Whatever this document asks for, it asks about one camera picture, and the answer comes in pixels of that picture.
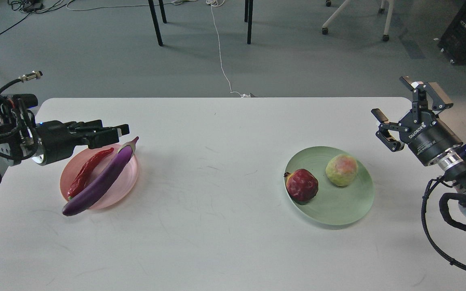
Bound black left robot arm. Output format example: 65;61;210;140
0;70;130;184

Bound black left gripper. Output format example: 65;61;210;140
32;120;130;166

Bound white floor cable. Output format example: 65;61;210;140
205;0;251;98

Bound black table legs left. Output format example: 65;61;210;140
147;0;167;47

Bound black table legs right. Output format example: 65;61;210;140
244;0;254;45

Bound black table legs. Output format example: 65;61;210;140
147;0;167;47
244;0;254;45

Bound red pomegranate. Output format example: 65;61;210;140
284;168;319;203

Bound white office chair base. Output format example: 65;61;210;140
321;0;394;42

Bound red chili pepper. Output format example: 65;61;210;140
67;148;114;200

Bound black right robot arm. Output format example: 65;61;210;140
371;76;466;271

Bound green plate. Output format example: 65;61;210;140
285;146;375;227

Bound green pink peach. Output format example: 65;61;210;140
325;154;358;187

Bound pink plate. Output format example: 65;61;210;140
59;143;140;210

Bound black floor cables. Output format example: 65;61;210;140
0;0;76;47

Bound purple eggplant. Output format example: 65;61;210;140
62;137;139;217

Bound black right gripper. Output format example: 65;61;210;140
371;76;463;166

